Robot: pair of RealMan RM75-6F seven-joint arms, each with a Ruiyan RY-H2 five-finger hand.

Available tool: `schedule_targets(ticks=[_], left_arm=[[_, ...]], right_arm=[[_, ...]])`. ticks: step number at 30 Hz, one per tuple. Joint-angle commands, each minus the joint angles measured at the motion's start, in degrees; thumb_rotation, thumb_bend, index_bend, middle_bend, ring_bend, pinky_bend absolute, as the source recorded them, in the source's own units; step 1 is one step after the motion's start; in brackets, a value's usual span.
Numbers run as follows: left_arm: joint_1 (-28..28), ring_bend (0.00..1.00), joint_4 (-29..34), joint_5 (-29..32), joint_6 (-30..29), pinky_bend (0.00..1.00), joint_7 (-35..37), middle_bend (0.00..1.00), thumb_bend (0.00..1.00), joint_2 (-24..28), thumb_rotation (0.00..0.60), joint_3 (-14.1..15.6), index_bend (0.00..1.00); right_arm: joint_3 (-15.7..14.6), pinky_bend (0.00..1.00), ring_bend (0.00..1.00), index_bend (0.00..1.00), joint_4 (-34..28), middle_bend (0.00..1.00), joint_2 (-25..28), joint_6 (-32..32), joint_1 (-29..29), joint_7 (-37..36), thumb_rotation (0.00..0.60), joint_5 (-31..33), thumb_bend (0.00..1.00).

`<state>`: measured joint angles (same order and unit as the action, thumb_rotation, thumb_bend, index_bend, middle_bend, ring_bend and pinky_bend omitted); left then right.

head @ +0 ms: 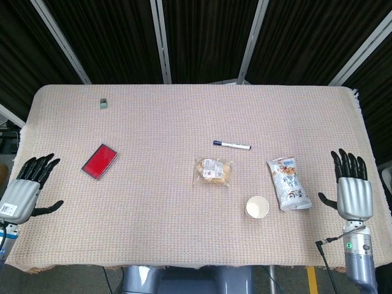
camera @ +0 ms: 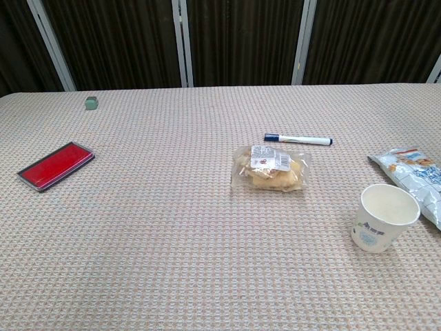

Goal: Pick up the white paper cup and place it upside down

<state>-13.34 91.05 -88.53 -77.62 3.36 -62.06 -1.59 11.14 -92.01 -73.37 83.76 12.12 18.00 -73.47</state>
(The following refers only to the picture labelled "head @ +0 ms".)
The white paper cup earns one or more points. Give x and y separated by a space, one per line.
257 207

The small green eraser block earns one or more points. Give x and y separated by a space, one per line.
103 104

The silver table leg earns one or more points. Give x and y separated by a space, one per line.
271 281

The dark equipment stack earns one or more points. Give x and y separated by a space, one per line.
7 137

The grey robot torso base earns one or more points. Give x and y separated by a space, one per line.
183 281

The silver snack bag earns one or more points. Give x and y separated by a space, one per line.
289 183

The white marker with blue cap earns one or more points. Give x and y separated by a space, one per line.
234 145

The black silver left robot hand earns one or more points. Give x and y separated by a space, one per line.
20 196

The red ink pad case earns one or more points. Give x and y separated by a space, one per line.
99 162

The white metal frame post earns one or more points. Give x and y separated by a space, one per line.
10 114
61 43
161 43
253 43
364 50

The beige woven tablecloth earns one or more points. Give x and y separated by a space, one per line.
153 214

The black curtain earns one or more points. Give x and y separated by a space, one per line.
208 36

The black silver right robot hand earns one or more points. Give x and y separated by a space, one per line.
355 196

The clear bag of biscuits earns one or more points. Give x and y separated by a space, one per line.
212 173

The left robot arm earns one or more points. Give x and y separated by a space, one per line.
7 239

